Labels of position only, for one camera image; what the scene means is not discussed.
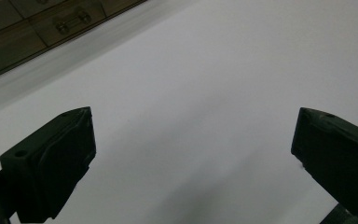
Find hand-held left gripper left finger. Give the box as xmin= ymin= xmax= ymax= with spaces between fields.
xmin=0 ymin=106 xmax=97 ymax=224

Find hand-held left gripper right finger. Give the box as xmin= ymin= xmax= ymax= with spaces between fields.
xmin=290 ymin=106 xmax=358 ymax=224

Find smoky transparent drawer box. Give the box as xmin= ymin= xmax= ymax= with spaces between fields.
xmin=0 ymin=0 xmax=148 ymax=86

